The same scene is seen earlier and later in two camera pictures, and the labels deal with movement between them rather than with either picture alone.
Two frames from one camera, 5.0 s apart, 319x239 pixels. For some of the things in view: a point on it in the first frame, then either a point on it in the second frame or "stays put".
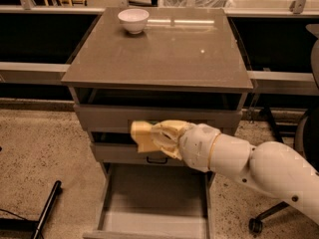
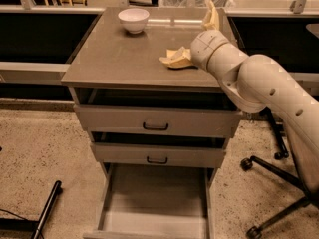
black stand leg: (269, 118) stays put
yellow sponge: (142, 134) → (181, 52)
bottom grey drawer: (154, 200) stays put
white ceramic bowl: (134, 19) stays put
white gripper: (196, 145) → (203, 49)
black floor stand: (30, 225) stays put
